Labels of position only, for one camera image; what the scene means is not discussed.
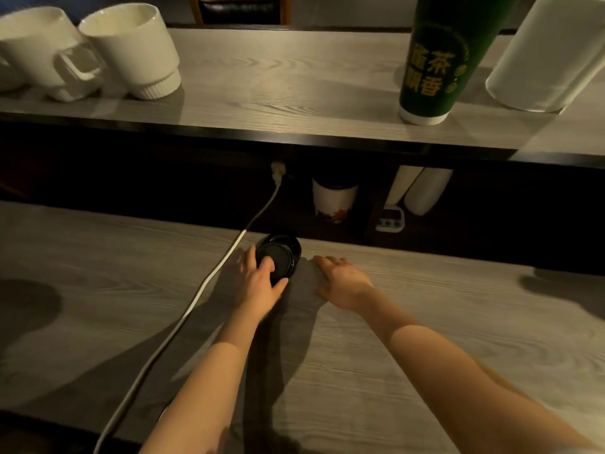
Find person's right hand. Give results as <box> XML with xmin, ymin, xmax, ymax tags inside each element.
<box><xmin>313</xmin><ymin>255</ymin><xmax>377</xmax><ymax>313</ymax></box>

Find person's left hand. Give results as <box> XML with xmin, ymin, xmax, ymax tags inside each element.
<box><xmin>234</xmin><ymin>245</ymin><xmax>289</xmax><ymax>322</ymax></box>

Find black cup lid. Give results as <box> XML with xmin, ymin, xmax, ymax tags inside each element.
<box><xmin>255</xmin><ymin>235</ymin><xmax>303</xmax><ymax>285</ymax></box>

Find person's left forearm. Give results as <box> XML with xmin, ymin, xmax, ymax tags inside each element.
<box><xmin>139</xmin><ymin>306</ymin><xmax>265</xmax><ymax>454</ymax></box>

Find person's right forearm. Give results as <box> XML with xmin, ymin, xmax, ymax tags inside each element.
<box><xmin>359</xmin><ymin>288</ymin><xmax>601</xmax><ymax>454</ymax></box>

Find green paper cup stack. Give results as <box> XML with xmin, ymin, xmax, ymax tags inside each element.
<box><xmin>398</xmin><ymin>0</ymin><xmax>521</xmax><ymax>127</ymax></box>

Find small digital timer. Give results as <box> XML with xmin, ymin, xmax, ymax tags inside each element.
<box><xmin>376</xmin><ymin>206</ymin><xmax>406</xmax><ymax>233</ymax></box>

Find grey wooden table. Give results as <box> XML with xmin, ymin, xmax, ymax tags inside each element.
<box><xmin>0</xmin><ymin>201</ymin><xmax>605</xmax><ymax>454</ymax></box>

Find grey bar counter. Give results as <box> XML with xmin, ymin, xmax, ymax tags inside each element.
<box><xmin>0</xmin><ymin>28</ymin><xmax>605</xmax><ymax>168</ymax></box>

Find wooden chair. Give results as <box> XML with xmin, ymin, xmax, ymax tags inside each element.
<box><xmin>188</xmin><ymin>0</ymin><xmax>292</xmax><ymax>26</ymax></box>

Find white paper towel roll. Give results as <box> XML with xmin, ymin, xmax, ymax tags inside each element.
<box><xmin>485</xmin><ymin>0</ymin><xmax>605</xmax><ymax>113</ymax></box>

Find white power cable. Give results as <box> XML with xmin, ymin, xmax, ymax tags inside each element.
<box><xmin>92</xmin><ymin>160</ymin><xmax>287</xmax><ymax>454</ymax></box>

